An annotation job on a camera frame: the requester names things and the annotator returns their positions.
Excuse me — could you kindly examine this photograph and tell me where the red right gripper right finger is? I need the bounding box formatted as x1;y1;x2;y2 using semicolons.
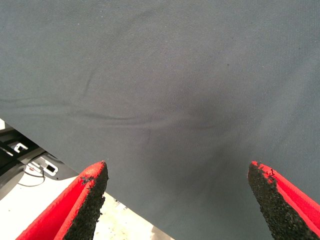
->
247;160;320;240

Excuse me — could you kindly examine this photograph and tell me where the thin black floor wire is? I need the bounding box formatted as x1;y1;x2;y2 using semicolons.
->
17;163;46;188

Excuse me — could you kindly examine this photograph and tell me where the black metal frame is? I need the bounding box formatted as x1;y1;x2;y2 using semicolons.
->
0;126;79;201

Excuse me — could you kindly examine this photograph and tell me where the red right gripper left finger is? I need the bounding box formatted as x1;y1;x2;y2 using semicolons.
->
16;160;109;240

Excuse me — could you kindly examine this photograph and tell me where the dark grey table cloth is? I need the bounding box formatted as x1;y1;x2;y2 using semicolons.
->
0;0;320;240

